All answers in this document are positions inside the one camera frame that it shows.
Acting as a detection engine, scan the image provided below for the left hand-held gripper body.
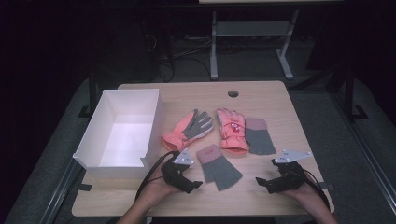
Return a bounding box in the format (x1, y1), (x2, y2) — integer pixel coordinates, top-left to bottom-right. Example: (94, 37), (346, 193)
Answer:
(161, 148), (195, 191)

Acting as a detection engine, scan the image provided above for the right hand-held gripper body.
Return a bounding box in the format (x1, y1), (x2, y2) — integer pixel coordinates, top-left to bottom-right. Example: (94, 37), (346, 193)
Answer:
(271, 149), (314, 190)

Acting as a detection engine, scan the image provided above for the white storage box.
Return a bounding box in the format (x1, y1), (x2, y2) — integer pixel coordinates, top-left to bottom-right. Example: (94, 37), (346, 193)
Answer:
(72, 88), (165, 180)

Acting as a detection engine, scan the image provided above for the person's left hand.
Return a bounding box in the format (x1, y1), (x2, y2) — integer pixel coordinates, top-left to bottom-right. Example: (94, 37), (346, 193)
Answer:
(136, 167), (185, 210)

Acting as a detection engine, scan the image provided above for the person's right hand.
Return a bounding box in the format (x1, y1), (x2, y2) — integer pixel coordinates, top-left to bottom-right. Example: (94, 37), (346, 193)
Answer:
(279, 173), (325, 210)

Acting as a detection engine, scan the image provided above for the pink glove with grey palm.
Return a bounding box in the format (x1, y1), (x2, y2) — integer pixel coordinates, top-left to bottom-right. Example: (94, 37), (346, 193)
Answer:
(161, 108), (215, 153)

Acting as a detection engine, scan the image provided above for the pink padded printed glove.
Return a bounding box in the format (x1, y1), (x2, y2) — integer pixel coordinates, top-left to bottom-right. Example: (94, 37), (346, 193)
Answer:
(216, 107), (250, 156)

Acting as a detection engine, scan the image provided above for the black metal stand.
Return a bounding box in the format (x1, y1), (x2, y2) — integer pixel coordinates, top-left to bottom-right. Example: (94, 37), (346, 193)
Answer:
(77, 69), (101, 119)
(341, 63), (370, 123)

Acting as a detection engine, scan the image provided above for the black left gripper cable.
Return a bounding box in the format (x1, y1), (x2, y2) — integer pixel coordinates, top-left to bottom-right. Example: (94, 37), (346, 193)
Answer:
(134, 150), (180, 201)

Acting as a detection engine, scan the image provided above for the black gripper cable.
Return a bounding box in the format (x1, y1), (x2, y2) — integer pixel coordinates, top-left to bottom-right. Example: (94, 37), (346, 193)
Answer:
(303, 169), (332, 210)
(134, 150), (180, 201)

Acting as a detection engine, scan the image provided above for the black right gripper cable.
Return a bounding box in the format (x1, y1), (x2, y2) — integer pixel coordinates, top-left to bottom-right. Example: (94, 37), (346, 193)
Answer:
(303, 169), (332, 210)

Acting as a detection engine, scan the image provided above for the aluminium rail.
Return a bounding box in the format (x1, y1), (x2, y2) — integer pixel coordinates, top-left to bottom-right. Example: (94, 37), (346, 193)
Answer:
(39, 158), (85, 224)
(330, 91), (396, 207)

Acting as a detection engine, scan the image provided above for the bundle of floor cables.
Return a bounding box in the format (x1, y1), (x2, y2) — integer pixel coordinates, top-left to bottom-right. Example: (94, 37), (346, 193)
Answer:
(141, 29), (213, 83)

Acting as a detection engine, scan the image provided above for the white metal table frame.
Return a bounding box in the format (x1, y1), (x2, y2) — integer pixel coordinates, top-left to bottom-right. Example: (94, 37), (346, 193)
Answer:
(198, 0), (344, 81)

